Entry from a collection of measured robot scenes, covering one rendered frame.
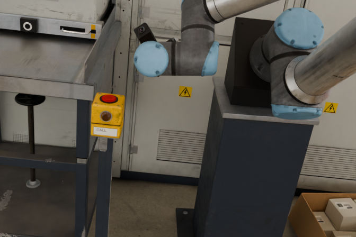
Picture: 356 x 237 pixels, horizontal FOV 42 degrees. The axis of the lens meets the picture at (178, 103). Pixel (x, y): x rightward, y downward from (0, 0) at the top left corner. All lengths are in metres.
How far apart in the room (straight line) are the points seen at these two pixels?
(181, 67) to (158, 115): 1.06
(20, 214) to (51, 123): 0.55
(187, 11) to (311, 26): 0.42
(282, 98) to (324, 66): 0.23
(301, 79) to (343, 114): 1.04
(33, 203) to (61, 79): 0.72
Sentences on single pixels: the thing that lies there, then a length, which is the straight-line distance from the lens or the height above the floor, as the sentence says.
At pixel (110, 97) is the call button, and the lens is 1.25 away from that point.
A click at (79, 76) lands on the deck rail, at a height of 0.85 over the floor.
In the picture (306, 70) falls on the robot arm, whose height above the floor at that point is 1.03.
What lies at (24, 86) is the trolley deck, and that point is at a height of 0.82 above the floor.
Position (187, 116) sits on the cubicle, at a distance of 2.23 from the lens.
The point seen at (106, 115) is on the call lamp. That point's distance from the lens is 1.22.
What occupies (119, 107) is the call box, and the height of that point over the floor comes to 0.90.
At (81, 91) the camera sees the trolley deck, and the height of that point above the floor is 0.82.
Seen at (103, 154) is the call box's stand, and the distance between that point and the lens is 1.32.
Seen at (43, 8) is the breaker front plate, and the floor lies 0.96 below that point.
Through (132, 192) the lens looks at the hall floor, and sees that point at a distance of 2.38.
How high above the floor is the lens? 1.47
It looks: 27 degrees down
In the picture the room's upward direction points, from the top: 7 degrees clockwise
